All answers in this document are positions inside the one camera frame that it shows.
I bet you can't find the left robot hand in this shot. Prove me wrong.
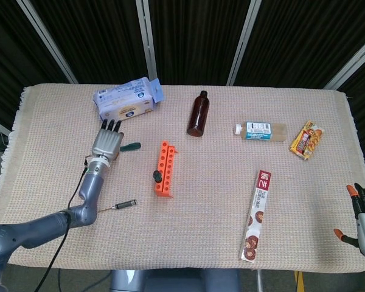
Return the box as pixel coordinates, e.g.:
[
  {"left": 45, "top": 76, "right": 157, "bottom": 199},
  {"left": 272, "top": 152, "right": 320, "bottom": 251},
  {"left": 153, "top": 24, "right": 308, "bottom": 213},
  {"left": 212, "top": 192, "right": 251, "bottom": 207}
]
[{"left": 91, "top": 119, "right": 124, "bottom": 161}]

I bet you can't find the slim green screwdriver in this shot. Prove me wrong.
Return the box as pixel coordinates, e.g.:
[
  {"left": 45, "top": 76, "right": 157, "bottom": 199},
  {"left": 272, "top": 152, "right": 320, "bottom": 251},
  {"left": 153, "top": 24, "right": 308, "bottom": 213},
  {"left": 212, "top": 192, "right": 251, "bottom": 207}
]
[{"left": 119, "top": 142, "right": 142, "bottom": 152}]

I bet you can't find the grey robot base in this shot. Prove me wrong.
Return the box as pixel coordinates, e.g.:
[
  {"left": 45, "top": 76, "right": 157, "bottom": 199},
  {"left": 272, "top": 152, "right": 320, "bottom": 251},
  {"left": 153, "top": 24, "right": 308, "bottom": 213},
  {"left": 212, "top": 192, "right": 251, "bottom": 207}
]
[{"left": 109, "top": 269, "right": 243, "bottom": 292}]

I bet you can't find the grey metal precision screwdriver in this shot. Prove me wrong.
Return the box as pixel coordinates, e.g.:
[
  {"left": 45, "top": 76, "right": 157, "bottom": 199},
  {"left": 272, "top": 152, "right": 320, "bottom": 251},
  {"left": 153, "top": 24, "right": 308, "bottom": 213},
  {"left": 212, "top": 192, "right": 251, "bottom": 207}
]
[{"left": 97, "top": 199, "right": 137, "bottom": 213}]

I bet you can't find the orange tube rack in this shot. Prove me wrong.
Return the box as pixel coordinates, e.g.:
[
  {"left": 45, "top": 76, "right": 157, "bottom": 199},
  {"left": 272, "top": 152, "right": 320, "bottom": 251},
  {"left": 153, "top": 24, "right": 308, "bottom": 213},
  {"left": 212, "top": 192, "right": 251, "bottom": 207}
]
[{"left": 154, "top": 140, "right": 181, "bottom": 198}]

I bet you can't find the blue white tissue pack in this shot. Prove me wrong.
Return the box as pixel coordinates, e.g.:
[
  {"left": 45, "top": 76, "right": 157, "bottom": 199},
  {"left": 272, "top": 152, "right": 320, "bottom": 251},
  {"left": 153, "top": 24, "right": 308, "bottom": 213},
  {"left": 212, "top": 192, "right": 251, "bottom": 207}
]
[{"left": 92, "top": 77, "right": 165, "bottom": 127}]

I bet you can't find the brown plastic bottle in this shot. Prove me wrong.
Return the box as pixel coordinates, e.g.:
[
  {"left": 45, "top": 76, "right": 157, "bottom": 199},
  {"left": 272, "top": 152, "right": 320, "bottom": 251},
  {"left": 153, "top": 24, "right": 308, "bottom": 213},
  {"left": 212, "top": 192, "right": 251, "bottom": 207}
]
[{"left": 187, "top": 90, "right": 210, "bottom": 137}]

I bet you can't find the yellow snack box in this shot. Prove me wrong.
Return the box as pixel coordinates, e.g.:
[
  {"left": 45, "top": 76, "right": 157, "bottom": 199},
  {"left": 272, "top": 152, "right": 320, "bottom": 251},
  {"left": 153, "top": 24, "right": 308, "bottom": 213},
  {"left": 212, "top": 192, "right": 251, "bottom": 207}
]
[{"left": 288, "top": 120, "right": 325, "bottom": 161}]

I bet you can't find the long baking paper box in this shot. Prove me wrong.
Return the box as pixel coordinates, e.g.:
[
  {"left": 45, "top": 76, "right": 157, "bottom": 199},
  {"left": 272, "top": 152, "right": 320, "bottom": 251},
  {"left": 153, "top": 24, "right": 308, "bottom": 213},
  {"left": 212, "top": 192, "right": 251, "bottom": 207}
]
[{"left": 238, "top": 169, "right": 273, "bottom": 262}]

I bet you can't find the beige woven tablecloth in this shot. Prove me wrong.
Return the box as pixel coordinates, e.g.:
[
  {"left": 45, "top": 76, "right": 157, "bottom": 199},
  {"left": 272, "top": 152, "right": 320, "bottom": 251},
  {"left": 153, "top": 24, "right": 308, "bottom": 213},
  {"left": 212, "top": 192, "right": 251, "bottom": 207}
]
[{"left": 0, "top": 83, "right": 365, "bottom": 273}]

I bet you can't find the clear bottle blue label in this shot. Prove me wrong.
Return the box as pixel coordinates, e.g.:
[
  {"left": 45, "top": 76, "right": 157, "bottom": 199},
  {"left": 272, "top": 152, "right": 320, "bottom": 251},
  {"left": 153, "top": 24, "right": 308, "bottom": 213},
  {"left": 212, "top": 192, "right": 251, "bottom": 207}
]
[{"left": 233, "top": 120, "right": 288, "bottom": 143}]

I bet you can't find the grey partition frame post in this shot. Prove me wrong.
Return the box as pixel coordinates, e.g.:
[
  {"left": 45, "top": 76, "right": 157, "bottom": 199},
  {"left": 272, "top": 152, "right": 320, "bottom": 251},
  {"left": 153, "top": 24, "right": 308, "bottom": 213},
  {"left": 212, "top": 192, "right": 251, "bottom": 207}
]
[
  {"left": 324, "top": 30, "right": 365, "bottom": 91},
  {"left": 226, "top": 0, "right": 262, "bottom": 86},
  {"left": 135, "top": 0, "right": 158, "bottom": 82},
  {"left": 16, "top": 0, "right": 79, "bottom": 85}
]

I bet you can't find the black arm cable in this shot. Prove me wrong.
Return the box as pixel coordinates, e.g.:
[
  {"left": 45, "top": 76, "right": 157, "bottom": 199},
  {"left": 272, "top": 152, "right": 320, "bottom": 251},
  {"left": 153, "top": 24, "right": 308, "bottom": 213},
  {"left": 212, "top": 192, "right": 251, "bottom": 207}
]
[{"left": 33, "top": 156, "right": 91, "bottom": 292}]

